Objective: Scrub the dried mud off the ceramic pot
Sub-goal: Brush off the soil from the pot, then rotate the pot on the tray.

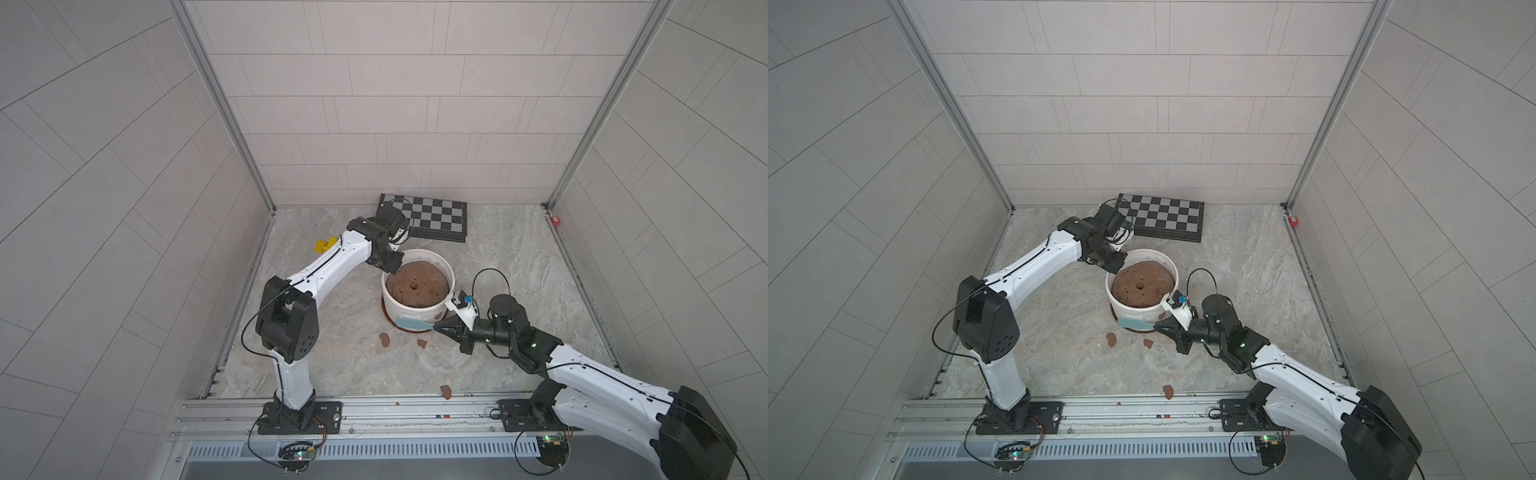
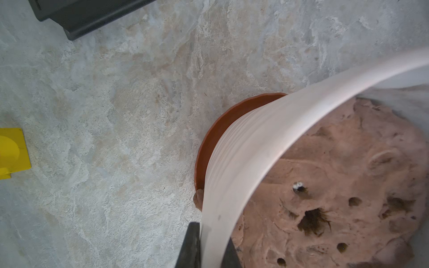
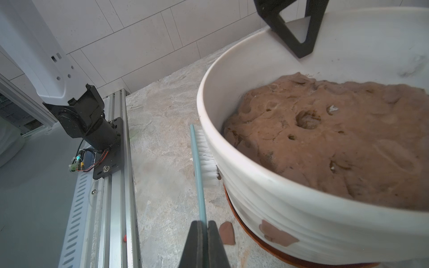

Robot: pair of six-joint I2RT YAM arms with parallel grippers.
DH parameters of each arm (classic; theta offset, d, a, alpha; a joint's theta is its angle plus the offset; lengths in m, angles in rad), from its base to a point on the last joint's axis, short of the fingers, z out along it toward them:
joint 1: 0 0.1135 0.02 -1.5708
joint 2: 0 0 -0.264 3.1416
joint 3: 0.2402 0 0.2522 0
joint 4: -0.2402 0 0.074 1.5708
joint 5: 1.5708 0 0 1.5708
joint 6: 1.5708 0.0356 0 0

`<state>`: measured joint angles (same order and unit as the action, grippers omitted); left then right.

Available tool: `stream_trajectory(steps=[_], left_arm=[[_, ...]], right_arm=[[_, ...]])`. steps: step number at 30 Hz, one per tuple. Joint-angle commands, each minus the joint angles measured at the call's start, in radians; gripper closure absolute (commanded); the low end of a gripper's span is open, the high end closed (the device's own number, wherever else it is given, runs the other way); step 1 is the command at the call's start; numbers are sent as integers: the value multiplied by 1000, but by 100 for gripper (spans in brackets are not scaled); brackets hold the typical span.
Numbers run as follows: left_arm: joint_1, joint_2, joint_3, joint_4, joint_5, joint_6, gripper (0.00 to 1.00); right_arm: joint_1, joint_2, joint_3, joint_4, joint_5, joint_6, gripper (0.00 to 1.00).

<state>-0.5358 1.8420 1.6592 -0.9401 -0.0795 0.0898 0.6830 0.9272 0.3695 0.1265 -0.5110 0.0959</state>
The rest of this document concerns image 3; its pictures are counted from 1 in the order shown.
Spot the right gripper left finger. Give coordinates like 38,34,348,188
178,221,203,268

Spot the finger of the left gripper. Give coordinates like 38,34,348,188
254,0,329,59

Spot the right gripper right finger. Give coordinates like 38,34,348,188
207,221,231,268

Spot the white ceramic pot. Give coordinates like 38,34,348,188
197,7,429,265

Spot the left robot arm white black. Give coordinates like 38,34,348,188
1,1,328,151

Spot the mud patch on pot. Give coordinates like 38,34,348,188
259,220,299,247

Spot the brown mud in pot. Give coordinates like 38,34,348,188
222,73,429,211

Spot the terracotta saucer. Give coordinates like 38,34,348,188
223,186,379,268

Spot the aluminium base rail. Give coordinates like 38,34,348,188
58,89,141,268

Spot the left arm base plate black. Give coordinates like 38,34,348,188
93,117,124,180

